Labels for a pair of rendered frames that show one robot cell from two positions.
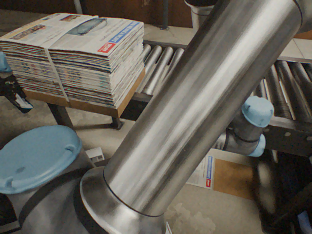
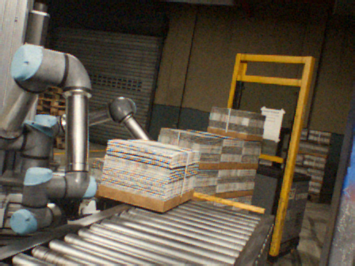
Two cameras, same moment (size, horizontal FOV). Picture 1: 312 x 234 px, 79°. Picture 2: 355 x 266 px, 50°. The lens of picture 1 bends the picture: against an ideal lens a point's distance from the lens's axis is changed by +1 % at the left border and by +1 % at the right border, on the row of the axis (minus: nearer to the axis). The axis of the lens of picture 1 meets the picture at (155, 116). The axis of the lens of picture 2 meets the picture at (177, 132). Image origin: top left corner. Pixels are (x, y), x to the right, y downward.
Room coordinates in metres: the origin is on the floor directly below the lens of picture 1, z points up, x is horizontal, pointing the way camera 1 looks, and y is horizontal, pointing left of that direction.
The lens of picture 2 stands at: (0.82, -1.37, 1.19)
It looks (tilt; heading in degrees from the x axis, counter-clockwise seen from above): 3 degrees down; 93
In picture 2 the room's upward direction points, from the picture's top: 10 degrees clockwise
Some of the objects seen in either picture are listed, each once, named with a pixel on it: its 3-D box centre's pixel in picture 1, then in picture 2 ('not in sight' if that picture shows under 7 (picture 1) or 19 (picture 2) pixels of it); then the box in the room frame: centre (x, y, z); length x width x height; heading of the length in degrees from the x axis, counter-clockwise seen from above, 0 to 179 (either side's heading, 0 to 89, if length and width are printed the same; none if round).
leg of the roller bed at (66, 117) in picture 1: (74, 144); not in sight; (0.71, 0.48, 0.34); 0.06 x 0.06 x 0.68; 74
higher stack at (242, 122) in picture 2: not in sight; (225, 185); (1.11, 1.86, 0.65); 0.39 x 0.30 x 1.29; 144
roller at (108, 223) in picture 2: not in sight; (164, 245); (0.77, -0.20, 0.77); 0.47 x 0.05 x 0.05; 164
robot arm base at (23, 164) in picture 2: not in sight; (33, 165); (0.16, 0.17, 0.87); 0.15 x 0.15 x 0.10
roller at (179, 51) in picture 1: (171, 72); (178, 234); (0.81, -0.08, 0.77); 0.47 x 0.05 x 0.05; 164
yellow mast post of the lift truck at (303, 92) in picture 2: not in sight; (290, 157); (1.63, 2.02, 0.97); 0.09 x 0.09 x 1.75; 54
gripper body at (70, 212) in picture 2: not in sight; (64, 208); (0.41, -0.11, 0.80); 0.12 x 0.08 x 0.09; 75
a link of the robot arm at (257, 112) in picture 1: (246, 115); (42, 187); (0.38, -0.25, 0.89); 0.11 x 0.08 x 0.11; 42
